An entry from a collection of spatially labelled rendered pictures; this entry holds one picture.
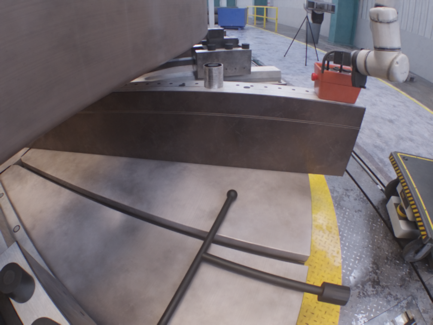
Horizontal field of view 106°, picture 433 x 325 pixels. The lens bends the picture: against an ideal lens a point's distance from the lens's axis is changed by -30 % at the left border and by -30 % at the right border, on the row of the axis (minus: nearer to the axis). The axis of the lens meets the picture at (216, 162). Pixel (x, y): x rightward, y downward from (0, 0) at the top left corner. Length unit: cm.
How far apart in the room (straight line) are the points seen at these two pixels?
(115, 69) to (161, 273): 62
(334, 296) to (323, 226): 67
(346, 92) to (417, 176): 76
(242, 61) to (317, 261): 150
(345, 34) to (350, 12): 96
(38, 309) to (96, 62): 48
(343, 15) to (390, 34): 916
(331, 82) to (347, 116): 17
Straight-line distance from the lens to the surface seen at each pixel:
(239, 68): 193
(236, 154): 107
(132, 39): 61
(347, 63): 85
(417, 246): 138
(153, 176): 112
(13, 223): 121
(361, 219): 151
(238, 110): 96
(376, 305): 127
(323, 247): 129
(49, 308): 45
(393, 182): 166
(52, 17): 47
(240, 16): 1030
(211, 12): 607
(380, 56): 74
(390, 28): 73
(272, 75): 216
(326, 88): 96
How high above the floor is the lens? 102
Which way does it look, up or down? 38 degrees down
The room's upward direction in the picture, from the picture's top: 1 degrees counter-clockwise
